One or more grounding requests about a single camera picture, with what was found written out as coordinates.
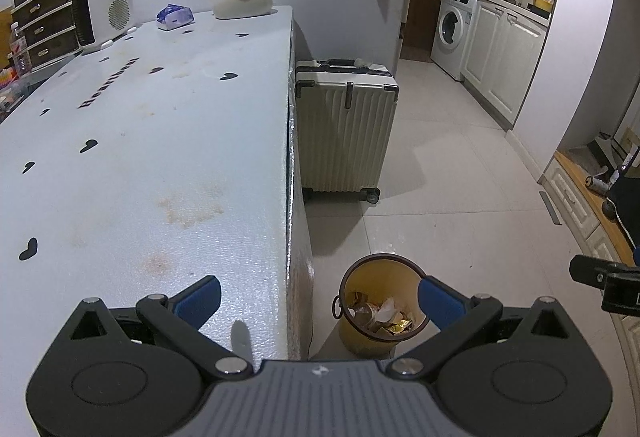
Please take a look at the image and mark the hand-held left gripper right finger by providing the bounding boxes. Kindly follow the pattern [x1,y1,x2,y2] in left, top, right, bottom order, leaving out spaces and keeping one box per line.
[386,275,575,380]

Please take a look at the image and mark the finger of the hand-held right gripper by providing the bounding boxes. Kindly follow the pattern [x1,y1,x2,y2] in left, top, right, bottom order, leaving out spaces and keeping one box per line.
[569,254,640,289]

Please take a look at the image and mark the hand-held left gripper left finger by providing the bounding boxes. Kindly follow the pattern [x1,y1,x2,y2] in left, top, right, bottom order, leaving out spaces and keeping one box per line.
[65,275,253,380]

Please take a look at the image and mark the white plastic bag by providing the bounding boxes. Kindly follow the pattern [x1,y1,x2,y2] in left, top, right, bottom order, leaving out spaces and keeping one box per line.
[374,297,402,321]

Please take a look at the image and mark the yellow trash bin brown rim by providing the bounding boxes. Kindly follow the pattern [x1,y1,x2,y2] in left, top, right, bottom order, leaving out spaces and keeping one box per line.
[332,254,431,359]

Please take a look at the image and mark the low white drawer cabinet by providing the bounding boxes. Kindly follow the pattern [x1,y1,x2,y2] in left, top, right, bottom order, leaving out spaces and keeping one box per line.
[537,149,640,278]

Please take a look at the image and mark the black cloth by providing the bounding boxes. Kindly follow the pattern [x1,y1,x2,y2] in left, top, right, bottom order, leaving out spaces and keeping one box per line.
[609,161,640,249]

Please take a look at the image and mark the white ribbed suitcase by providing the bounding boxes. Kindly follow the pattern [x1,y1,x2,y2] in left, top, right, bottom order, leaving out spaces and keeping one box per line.
[293,58,400,206]

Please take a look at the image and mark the white kitchen cabinet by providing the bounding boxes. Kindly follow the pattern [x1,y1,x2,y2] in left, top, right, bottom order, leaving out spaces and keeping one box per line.
[460,0,549,126]

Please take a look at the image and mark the white washing machine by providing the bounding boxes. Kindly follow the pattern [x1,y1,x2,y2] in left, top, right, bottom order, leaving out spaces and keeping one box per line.
[430,0,480,81]

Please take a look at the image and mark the blue tissue pack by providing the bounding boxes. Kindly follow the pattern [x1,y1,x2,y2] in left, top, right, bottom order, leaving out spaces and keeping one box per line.
[155,3,195,31]

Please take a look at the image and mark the white space heater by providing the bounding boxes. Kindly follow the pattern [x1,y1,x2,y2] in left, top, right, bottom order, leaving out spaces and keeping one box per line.
[71,0,135,55]

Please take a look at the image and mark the dark drawer unit white frame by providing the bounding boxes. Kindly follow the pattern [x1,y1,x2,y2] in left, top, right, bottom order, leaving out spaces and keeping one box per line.
[10,0,97,74]

